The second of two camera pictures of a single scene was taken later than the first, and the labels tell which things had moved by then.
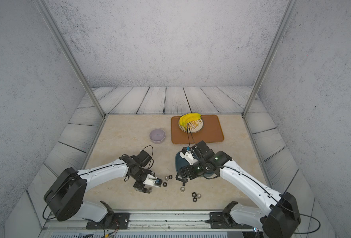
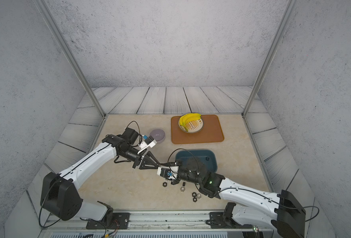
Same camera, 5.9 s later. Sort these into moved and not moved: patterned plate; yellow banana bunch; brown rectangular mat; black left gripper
Moved: black left gripper
Not moved: yellow banana bunch; patterned plate; brown rectangular mat
